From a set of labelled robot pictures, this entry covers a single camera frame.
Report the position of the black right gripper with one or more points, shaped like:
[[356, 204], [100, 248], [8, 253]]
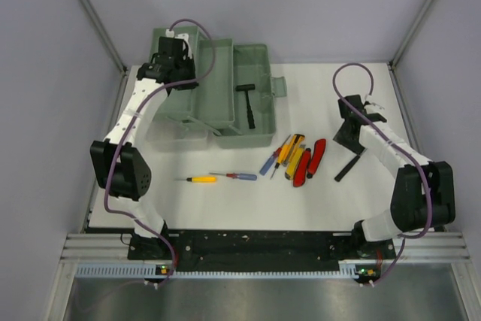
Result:
[[340, 137]]

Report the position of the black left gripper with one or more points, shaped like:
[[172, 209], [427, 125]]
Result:
[[189, 61]]

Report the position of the black hammer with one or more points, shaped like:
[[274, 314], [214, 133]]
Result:
[[245, 89], [347, 168]]

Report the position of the green translucent tool box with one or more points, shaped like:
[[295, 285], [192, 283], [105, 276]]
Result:
[[214, 105]]

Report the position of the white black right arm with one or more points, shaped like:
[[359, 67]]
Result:
[[424, 192]]

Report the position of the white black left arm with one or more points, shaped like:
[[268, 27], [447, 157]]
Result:
[[120, 169]]

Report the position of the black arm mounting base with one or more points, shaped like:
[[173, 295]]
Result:
[[254, 251]]

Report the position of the red utility knife right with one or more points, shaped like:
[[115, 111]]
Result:
[[316, 157]]

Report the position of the red utility knife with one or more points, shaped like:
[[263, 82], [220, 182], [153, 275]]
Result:
[[300, 174], [316, 157]]

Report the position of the yellow black utility knife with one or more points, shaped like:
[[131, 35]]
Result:
[[293, 146]]

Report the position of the red utility knife left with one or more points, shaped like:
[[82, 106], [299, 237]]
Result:
[[300, 174]]

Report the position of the yellow handled screwdriver upper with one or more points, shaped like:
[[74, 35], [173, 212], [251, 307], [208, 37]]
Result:
[[282, 155]]

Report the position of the yellow handled screwdriver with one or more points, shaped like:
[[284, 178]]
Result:
[[282, 155], [198, 179]]

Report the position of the aluminium frame post left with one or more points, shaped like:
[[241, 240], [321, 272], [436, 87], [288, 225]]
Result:
[[102, 34]]

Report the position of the aluminium frame post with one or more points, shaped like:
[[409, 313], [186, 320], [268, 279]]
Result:
[[102, 34], [410, 35]]

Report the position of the blue handled screwdriver upper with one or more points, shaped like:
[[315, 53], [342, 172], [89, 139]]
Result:
[[270, 161]]

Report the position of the blue handled screwdriver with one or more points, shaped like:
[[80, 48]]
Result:
[[239, 176], [270, 161]]

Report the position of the blue handled screwdriver lower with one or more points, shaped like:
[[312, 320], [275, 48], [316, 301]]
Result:
[[239, 176]]

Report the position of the yellow handled screwdriver lower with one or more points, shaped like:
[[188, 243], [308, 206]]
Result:
[[198, 179]]

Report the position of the aluminium front rail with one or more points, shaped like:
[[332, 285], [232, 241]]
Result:
[[435, 247]]

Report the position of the aluminium frame post right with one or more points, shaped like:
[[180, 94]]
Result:
[[410, 35]]

